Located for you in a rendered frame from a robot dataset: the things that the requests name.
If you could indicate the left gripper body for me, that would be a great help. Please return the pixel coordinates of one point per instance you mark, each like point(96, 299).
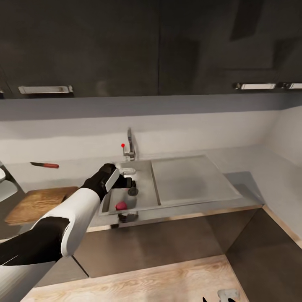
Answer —
point(125, 183)

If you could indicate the dishwasher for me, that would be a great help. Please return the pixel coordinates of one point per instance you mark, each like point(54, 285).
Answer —
point(65, 270)

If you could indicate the cabinet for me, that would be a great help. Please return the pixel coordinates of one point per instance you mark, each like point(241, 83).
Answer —
point(230, 47)
point(79, 48)

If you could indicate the drop in sink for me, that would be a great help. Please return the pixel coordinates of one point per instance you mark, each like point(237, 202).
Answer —
point(168, 182)

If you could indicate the cutting board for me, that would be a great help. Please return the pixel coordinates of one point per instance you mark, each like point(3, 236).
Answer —
point(35, 204)

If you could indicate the vidalia onion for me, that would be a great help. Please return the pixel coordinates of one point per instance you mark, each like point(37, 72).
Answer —
point(121, 206)

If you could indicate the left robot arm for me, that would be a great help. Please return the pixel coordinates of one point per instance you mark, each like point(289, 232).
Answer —
point(25, 259)

